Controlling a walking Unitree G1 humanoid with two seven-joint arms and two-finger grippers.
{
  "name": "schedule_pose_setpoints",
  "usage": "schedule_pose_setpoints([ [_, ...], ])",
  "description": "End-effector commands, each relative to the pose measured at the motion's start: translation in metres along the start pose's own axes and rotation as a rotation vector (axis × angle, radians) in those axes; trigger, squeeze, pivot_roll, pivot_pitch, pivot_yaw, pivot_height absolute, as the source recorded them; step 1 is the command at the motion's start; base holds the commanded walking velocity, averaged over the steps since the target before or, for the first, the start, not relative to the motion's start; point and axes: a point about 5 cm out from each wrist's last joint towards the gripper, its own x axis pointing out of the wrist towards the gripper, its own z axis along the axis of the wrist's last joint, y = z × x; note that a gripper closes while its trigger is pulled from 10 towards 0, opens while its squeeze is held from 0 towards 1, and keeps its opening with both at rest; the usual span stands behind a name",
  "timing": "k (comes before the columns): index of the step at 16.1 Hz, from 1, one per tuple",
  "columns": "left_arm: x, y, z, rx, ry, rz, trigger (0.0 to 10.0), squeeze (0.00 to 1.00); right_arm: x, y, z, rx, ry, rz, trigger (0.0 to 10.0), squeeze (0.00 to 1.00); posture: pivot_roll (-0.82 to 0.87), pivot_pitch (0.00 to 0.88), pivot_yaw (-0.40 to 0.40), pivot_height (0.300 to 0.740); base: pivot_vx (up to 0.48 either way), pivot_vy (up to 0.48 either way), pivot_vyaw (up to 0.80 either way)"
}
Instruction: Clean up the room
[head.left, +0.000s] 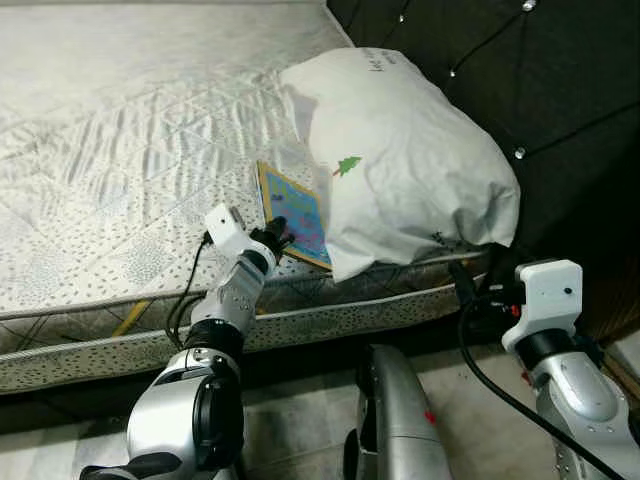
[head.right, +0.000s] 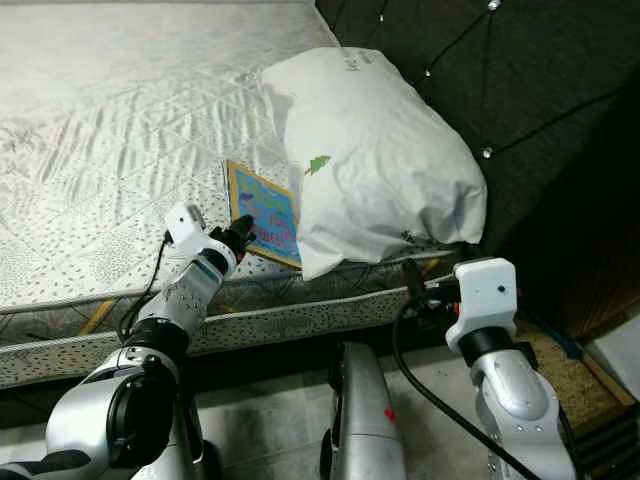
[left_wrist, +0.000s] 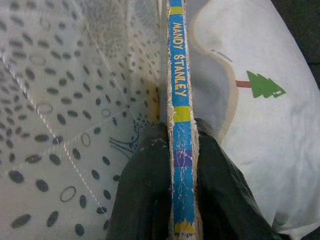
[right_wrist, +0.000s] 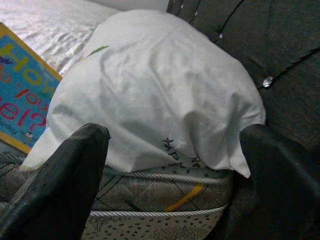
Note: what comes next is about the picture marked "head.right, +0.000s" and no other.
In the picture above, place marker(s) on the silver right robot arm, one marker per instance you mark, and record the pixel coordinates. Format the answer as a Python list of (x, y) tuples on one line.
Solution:
[(515, 400)]

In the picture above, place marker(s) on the colourful children's book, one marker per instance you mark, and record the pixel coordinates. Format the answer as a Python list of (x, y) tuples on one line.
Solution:
[(270, 212)]

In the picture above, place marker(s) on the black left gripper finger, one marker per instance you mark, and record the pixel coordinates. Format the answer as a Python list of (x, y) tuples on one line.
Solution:
[(243, 230)]

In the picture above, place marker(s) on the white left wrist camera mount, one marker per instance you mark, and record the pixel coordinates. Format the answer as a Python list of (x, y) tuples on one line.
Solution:
[(186, 230)]

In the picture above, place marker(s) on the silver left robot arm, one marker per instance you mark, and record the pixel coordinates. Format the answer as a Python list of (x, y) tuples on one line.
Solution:
[(140, 400)]

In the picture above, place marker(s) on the silver right robot leg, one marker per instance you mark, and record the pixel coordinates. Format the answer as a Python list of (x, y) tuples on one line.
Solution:
[(365, 420)]

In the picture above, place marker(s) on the black tufted headboard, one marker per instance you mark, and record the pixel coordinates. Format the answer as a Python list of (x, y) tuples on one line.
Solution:
[(560, 100)]

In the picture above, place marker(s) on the brown woven floor mat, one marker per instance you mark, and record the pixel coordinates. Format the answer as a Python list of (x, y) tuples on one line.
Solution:
[(560, 385)]

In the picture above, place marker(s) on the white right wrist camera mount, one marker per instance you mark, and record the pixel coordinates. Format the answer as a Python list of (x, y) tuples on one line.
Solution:
[(482, 298)]

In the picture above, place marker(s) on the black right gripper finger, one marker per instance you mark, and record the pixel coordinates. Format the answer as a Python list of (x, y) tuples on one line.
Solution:
[(412, 280)]

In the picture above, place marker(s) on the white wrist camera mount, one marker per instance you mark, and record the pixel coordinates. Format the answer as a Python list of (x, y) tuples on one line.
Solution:
[(482, 298), (186, 230)]

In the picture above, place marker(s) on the white pillow with green print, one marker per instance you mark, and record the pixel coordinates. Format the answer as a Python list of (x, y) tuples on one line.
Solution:
[(380, 180)]

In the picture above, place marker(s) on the white grey patterned mattress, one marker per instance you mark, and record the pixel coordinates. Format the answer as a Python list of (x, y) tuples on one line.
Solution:
[(120, 130)]

